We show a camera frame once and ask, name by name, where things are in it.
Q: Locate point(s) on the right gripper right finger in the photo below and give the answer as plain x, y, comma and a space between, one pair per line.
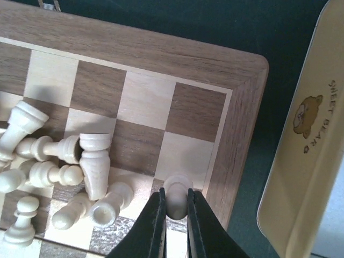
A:
206, 236

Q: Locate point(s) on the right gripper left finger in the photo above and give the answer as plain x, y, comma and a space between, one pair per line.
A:
147, 237

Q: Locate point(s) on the light wooden pawn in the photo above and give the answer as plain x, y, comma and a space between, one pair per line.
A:
176, 188

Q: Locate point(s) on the light chess rook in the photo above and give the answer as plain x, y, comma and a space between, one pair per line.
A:
95, 163

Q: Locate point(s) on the wooden chess board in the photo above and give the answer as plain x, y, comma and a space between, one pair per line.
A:
170, 105

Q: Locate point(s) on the light chess bishop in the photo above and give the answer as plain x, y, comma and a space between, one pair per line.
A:
67, 149

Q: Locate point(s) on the yellow tin box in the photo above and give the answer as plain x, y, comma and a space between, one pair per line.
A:
310, 149

